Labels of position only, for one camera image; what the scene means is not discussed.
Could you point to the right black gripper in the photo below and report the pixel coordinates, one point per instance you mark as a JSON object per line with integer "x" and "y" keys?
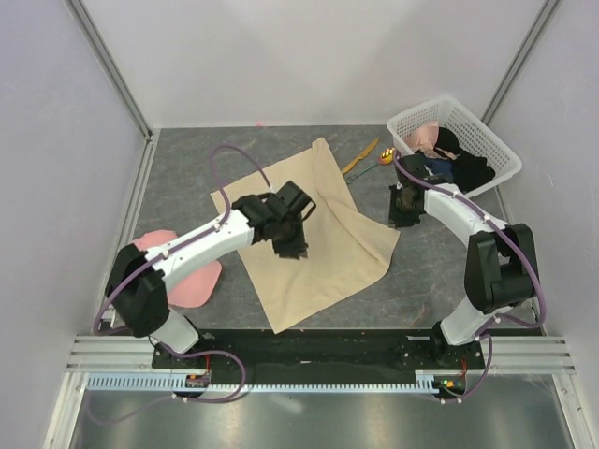
{"x": 395, "y": 217}

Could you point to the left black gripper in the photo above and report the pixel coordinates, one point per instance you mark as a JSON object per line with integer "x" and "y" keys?
{"x": 296, "y": 246}

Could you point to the beige cloth napkin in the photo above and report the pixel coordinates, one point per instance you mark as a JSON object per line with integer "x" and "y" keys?
{"x": 334, "y": 285}

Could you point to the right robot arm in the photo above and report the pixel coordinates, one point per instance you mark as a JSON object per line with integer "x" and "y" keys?
{"x": 501, "y": 281}

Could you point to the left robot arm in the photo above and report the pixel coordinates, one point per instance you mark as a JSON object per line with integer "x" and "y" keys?
{"x": 140, "y": 280}

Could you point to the navy cloth in basket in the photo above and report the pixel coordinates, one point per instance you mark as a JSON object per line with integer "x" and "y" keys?
{"x": 439, "y": 169}

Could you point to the yellow plastic knife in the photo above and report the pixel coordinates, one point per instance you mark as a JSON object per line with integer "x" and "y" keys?
{"x": 361, "y": 156}

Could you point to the pink cloth in basket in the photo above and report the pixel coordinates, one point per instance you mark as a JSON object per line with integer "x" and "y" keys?
{"x": 424, "y": 138}

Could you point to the black clothes in basket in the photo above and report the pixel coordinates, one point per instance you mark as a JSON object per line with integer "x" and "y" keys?
{"x": 469, "y": 171}

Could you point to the white plastic basket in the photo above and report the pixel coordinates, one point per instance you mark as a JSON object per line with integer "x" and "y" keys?
{"x": 474, "y": 136}

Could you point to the pink baseball cap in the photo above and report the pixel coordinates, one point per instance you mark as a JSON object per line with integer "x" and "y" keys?
{"x": 196, "y": 289}

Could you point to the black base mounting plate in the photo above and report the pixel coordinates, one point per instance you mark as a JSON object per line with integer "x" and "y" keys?
{"x": 412, "y": 349}

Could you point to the colourful spoon green handle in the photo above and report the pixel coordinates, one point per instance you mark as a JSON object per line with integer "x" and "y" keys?
{"x": 385, "y": 158}

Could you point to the white slotted cable duct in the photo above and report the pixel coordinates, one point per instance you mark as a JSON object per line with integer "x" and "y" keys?
{"x": 185, "y": 383}

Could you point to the aluminium front rail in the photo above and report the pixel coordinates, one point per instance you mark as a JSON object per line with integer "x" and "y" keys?
{"x": 507, "y": 352}

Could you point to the right aluminium frame post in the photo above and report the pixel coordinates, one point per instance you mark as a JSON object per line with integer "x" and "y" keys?
{"x": 526, "y": 47}

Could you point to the aluminium frame post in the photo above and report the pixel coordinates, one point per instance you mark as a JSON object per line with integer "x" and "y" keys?
{"x": 86, "y": 23}
{"x": 526, "y": 47}

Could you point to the left aluminium frame post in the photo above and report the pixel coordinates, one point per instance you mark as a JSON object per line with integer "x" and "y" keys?
{"x": 86, "y": 23}

